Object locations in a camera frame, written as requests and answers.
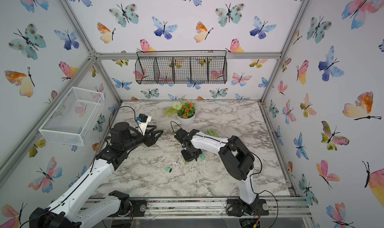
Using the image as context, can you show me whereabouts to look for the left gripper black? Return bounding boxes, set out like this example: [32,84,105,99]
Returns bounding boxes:
[122,124,163,152]

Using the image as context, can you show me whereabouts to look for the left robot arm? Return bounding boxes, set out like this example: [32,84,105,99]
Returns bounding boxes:
[25,122,163,228]

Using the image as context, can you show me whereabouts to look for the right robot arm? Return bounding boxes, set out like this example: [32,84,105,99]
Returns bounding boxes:
[174,129,269,217]

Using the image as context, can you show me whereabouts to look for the white pot with flowers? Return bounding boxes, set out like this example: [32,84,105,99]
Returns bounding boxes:
[163,101,197,127]

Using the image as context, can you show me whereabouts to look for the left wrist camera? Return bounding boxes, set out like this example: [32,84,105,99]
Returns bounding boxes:
[137,113,152,136]

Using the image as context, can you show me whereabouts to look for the green garden fork wooden handle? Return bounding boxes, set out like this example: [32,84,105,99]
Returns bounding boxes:
[205,129,220,138]

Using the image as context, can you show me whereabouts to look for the white mesh wall basket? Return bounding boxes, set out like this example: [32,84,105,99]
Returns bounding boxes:
[39,86,105,147]

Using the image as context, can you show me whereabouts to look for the black wire wall basket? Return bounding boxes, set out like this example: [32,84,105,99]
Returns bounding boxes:
[134,50,228,84]

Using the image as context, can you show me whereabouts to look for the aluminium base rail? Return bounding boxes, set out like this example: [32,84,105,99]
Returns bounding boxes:
[86,197,313,220]

